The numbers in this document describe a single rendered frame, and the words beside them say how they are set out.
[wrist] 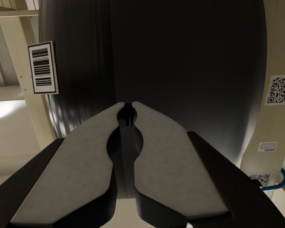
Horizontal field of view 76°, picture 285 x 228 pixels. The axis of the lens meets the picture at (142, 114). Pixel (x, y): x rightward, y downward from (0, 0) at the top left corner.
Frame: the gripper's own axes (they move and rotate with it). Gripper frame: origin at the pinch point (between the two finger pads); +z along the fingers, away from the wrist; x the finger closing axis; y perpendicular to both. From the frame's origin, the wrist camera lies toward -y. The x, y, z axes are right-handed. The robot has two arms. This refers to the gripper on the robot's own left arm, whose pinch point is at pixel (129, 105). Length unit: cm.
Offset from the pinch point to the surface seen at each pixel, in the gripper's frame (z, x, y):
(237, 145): 8.1, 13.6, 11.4
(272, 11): 31.2, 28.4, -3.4
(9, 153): 335, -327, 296
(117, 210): 161, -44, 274
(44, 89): 10.4, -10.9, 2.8
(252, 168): 26, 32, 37
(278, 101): 28.3, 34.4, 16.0
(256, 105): 10.6, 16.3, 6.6
